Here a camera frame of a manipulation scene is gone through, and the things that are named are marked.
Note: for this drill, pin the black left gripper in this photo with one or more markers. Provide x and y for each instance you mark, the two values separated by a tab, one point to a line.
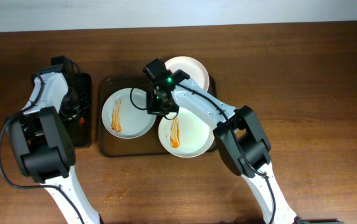
81	106

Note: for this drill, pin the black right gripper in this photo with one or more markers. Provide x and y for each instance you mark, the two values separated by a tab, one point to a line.
154	106

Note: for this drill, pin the white plate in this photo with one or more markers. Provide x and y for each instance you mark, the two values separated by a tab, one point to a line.
186	135
122	119
191	66

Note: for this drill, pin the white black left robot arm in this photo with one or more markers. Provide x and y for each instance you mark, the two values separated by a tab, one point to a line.
42	147

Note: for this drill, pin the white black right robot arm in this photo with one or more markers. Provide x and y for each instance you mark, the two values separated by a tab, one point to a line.
242	143

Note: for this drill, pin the black rectangular sponge tray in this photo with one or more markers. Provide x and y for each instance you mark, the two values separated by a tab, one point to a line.
80	134

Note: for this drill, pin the dark brown serving tray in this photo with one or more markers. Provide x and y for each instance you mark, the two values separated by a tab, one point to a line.
145	145

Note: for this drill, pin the white plate back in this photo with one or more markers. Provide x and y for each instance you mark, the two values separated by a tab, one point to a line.
191	66

